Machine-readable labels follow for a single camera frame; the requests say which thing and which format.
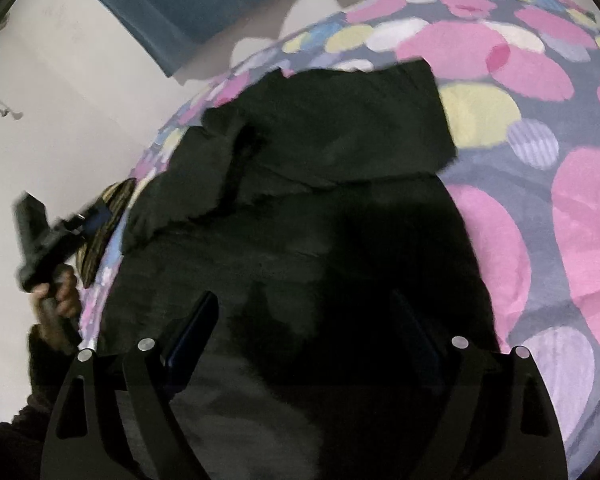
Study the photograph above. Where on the person's left forearm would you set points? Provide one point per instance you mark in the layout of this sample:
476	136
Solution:
40	385

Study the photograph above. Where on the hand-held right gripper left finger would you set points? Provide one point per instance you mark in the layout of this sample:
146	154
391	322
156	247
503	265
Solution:
192	327

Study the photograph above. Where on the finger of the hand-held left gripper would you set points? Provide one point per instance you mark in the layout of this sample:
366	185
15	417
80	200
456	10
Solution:
96	220

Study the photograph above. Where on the grey blanket with coloured dots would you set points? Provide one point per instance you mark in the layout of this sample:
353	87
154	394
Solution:
525	160

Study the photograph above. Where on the person's left hand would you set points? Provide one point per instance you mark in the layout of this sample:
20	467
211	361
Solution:
66	296

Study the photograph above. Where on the brown striped cloth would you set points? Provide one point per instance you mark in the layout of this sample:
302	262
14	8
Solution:
102	230

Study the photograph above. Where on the blue fabric panel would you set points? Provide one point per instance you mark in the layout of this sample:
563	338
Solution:
195	5

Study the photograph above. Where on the black puffer jacket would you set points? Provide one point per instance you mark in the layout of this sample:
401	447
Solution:
320	200

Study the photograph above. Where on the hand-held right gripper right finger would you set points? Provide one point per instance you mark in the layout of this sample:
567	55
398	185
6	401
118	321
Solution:
412	327

